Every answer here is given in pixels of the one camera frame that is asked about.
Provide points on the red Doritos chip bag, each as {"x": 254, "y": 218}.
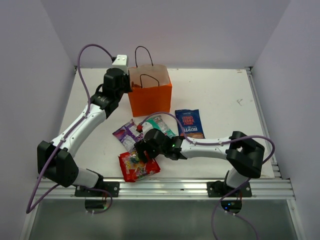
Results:
{"x": 136, "y": 85}

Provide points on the purple snack packet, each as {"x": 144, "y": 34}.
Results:
{"x": 128, "y": 135}

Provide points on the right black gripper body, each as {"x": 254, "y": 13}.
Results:
{"x": 153, "y": 152}

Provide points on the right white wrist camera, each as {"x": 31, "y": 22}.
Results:
{"x": 140, "y": 128}

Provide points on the orange paper bag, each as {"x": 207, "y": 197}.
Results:
{"x": 156, "y": 94}

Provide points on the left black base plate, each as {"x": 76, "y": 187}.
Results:
{"x": 105, "y": 189}

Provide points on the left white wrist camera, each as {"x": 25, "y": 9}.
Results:
{"x": 121, "y": 62}

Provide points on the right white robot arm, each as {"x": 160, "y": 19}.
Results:
{"x": 243, "y": 153}

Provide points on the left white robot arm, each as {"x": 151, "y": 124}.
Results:
{"x": 55, "y": 159}

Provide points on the blue Burts chip bag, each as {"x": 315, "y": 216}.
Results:
{"x": 191, "y": 122}

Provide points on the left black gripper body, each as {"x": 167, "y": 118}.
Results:
{"x": 126, "y": 87}

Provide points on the teal snack packet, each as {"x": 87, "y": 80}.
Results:
{"x": 156, "y": 122}

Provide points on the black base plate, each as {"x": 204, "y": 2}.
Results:
{"x": 105, "y": 189}
{"x": 218, "y": 189}

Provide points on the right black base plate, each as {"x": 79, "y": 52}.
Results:
{"x": 218, "y": 189}

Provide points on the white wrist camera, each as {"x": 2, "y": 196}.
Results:
{"x": 121, "y": 62}
{"x": 140, "y": 128}

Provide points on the aluminium mounting rail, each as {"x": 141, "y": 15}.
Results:
{"x": 197, "y": 189}

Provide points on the red candy bag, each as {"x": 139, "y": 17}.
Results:
{"x": 134, "y": 169}

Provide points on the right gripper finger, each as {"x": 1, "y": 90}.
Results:
{"x": 141, "y": 154}
{"x": 139, "y": 146}

